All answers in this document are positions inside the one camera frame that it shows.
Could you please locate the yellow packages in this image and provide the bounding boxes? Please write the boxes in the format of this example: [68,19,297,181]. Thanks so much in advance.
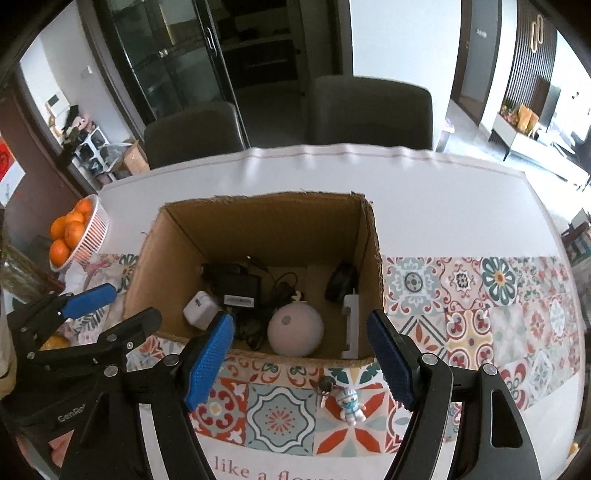
[501,104,542,136]

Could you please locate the small black device with strap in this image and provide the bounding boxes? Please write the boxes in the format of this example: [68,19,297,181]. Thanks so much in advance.
[324,262,357,303]

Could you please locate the dark framed doorway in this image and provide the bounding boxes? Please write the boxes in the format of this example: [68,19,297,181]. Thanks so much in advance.
[450,0,504,126]

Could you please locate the white television cabinet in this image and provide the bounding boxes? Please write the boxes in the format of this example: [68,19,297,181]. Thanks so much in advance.
[480,115,591,182]

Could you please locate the pile of plush toys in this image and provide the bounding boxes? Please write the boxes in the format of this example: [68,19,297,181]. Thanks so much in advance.
[60,104,100,144]

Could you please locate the figurine keychain with key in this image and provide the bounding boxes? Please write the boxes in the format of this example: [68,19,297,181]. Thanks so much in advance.
[316,376,368,423]

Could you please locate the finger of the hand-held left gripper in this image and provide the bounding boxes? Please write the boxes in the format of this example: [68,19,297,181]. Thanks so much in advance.
[9,283,118,334]
[25,307,163,371]

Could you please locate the white shoe rack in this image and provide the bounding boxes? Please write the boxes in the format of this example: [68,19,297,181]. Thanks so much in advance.
[69,127,122,184]

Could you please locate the brown cardboard box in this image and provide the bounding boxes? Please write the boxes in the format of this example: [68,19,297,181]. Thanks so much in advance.
[122,191,386,370]

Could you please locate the floral fabric tissue cover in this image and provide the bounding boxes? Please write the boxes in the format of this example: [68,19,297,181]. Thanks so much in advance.
[65,255,139,333]

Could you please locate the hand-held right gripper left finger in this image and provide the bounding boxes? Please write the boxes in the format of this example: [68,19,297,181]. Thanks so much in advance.
[60,313,235,480]

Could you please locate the white patterned tablecloth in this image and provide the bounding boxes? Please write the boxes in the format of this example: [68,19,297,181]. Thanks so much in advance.
[0,143,591,480]

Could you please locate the pale pink round device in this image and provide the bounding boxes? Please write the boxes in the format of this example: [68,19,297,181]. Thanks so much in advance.
[268,302,324,357]

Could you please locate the white wall intercom panel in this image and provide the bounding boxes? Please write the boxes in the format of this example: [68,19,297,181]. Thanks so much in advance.
[45,92,68,117]

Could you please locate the glass vase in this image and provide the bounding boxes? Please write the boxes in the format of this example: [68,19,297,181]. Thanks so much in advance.
[0,240,62,298]

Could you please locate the black sliding glass door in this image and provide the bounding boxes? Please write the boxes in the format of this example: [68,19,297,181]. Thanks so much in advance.
[78,0,356,139]

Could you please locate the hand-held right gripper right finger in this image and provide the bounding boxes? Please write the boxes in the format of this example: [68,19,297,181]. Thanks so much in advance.
[367,309,543,480]

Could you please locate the white plastic fruit basket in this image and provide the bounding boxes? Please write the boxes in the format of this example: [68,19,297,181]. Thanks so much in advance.
[48,194,110,272]

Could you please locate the white charger cube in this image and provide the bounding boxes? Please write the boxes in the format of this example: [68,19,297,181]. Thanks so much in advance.
[183,291,220,330]

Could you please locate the cardboard box on floor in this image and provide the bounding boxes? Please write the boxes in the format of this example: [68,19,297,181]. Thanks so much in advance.
[122,138,149,176]

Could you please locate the television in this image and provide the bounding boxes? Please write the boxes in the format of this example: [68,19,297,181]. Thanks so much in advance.
[540,83,565,131]

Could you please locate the white and red paper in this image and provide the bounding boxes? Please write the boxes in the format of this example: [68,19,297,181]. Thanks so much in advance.
[0,134,27,208]

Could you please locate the brown wooden door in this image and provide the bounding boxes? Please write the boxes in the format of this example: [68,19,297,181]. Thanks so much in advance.
[0,97,95,222]

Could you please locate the black power adapter with cable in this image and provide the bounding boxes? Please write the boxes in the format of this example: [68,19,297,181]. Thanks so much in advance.
[202,263,298,352]

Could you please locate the grey dining chair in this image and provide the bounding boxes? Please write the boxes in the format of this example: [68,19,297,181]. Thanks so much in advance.
[307,76,435,151]
[144,102,245,169]

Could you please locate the dark slatted wall panel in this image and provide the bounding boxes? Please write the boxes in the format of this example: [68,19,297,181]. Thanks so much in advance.
[501,0,560,112]

